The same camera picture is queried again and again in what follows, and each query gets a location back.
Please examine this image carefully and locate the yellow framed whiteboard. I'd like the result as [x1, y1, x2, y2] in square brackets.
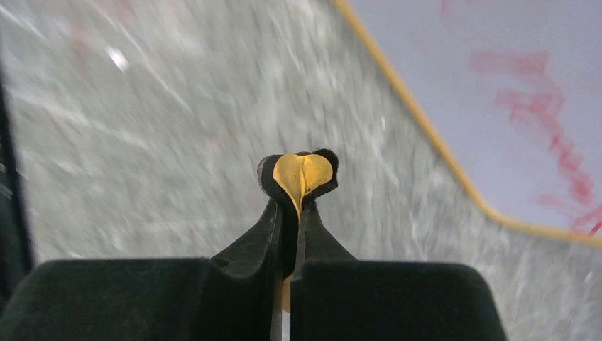
[335, 1, 601, 246]

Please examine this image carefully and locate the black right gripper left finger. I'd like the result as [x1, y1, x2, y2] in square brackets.
[1, 201, 283, 340]

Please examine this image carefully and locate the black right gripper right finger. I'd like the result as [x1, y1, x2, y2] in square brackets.
[290, 202, 507, 340]

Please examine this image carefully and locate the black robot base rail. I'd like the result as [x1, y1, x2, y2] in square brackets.
[1, 86, 34, 308]

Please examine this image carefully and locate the yellow black whiteboard eraser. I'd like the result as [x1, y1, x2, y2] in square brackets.
[257, 148, 339, 313]

